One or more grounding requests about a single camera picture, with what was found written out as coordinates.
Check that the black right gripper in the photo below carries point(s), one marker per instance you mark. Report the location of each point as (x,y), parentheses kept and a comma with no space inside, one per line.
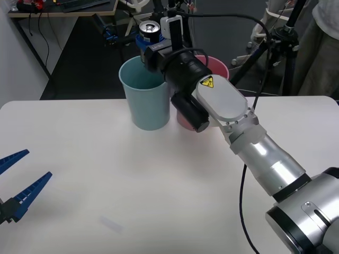
(156,56)

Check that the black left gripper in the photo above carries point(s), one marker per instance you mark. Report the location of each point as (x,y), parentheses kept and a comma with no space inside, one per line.
(3,213)

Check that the silver-topped drink can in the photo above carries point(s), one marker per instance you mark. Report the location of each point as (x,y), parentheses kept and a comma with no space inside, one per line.
(149,28)

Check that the silver and black right arm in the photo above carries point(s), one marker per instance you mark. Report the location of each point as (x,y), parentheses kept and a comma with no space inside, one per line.
(222,98)

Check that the white office chair base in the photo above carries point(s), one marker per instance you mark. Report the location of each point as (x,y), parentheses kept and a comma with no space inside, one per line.
(133,13)

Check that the black tripod with brown leg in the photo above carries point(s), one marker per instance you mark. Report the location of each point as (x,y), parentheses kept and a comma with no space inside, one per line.
(158,8)

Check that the blue and black clamp device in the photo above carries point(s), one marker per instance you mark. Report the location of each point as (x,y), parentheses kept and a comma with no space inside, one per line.
(110,33)

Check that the pale blue plastic bin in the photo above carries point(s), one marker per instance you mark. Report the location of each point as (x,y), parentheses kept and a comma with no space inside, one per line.
(148,105)

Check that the dark desk with wooden edge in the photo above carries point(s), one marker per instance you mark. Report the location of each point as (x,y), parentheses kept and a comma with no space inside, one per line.
(87,10)

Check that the pink plastic bin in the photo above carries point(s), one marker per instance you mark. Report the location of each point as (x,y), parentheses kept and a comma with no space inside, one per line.
(219,67)

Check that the black keyboard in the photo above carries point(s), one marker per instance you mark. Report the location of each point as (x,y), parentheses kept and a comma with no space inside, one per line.
(84,4)

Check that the white wheeled stand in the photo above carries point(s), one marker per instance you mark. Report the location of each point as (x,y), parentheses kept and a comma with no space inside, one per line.
(260,23)

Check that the red object on desk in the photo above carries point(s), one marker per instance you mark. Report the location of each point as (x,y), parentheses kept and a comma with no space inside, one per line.
(33,4)

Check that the black tripod with blue legs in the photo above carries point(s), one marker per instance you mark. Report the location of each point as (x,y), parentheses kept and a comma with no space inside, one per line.
(287,39)

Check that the person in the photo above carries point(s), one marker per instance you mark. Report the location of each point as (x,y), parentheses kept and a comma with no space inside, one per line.
(317,58)

